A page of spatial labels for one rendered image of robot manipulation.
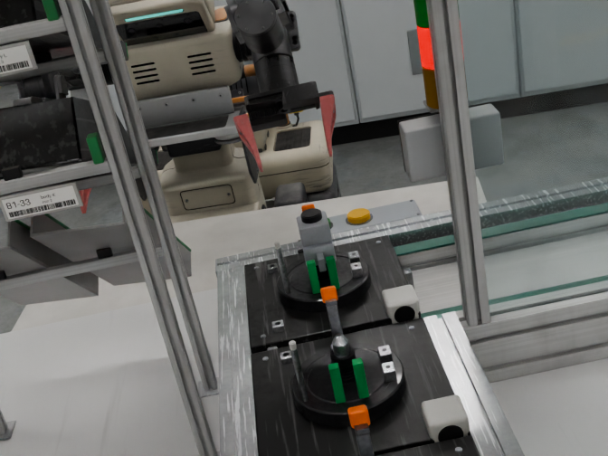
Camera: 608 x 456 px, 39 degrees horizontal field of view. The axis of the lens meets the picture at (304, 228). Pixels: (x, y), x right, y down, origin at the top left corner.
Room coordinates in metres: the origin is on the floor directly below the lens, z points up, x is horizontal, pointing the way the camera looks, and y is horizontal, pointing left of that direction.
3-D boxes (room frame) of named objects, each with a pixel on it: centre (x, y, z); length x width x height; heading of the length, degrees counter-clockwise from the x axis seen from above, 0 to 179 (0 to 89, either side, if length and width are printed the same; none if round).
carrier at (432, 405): (0.86, -0.01, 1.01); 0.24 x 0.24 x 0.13; 0
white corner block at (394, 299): (1.02, -0.11, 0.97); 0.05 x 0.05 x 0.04; 0
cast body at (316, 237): (1.11, -0.01, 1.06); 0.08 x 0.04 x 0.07; 0
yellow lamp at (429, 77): (1.00, -0.20, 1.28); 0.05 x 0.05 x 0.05
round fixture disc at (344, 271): (1.12, -0.01, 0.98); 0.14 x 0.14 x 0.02
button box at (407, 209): (1.34, -0.10, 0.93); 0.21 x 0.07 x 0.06; 90
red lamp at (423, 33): (1.00, -0.20, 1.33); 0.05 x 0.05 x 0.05
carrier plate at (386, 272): (1.12, -0.01, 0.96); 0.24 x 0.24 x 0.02; 0
